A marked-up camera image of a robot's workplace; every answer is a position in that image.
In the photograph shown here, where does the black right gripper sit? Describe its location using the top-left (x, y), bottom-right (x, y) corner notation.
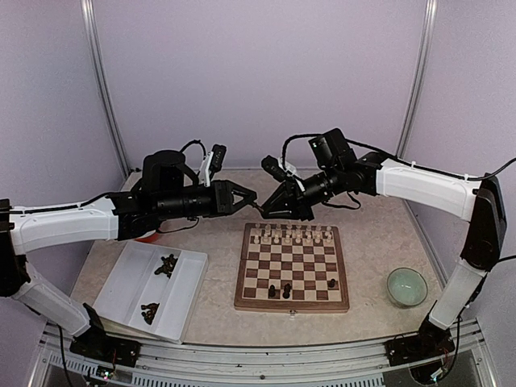
top-left (262, 164), bottom-right (345, 220)

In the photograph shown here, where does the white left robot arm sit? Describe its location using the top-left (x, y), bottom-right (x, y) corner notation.
top-left (1, 145), bottom-right (257, 359)

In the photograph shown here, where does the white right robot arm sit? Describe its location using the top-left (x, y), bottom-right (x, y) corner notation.
top-left (261, 128), bottom-right (507, 358)

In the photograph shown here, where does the row of white chess pieces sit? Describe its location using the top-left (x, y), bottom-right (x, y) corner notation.
top-left (248, 223), bottom-right (338, 246)

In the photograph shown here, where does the wooden chess board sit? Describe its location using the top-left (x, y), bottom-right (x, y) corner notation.
top-left (234, 223), bottom-right (350, 314)

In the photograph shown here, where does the black chess piece on board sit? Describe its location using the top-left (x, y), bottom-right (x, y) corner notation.
top-left (268, 285), bottom-right (277, 298)
top-left (282, 283), bottom-right (292, 299)

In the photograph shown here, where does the dark chess pieces upper pile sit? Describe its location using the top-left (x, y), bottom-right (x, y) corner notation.
top-left (154, 254), bottom-right (178, 278)

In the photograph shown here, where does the dark chess pieces pile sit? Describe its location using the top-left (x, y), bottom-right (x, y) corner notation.
top-left (154, 254), bottom-right (178, 278)
top-left (140, 302), bottom-right (160, 325)

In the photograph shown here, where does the dark chess pieces lower pile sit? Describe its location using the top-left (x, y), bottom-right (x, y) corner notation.
top-left (140, 302), bottom-right (160, 325)

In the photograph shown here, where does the red white bowl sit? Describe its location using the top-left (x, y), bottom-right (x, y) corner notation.
top-left (135, 231), bottom-right (160, 243)

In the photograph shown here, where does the white plastic divided tray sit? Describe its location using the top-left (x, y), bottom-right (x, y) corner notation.
top-left (94, 241), bottom-right (209, 344)

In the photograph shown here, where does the pale green glass bowl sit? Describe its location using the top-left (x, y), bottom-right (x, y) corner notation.
top-left (386, 267), bottom-right (428, 308)

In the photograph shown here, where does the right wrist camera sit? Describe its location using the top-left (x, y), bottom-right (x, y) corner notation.
top-left (261, 156), bottom-right (305, 191)

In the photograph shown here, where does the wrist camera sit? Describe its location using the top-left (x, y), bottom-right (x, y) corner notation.
top-left (261, 156), bottom-right (305, 191)
top-left (198, 144), bottom-right (227, 187)

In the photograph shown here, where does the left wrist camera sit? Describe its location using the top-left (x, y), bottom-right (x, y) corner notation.
top-left (198, 144), bottom-right (227, 187)

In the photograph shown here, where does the right aluminium corner post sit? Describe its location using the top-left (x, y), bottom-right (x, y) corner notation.
top-left (396, 0), bottom-right (439, 158)

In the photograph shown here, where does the aluminium corner post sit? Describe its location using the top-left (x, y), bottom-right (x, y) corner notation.
top-left (396, 0), bottom-right (439, 158)
top-left (81, 0), bottom-right (131, 178)

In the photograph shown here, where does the aluminium front rail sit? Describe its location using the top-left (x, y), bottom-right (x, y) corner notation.
top-left (28, 320), bottom-right (498, 386)

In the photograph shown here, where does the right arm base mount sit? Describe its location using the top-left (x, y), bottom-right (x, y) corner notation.
top-left (384, 318), bottom-right (456, 366)

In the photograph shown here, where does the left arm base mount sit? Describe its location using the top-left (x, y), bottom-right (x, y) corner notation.
top-left (69, 303), bottom-right (141, 368)

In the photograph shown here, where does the left aluminium corner post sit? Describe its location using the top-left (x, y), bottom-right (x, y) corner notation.
top-left (81, 0), bottom-right (131, 178)

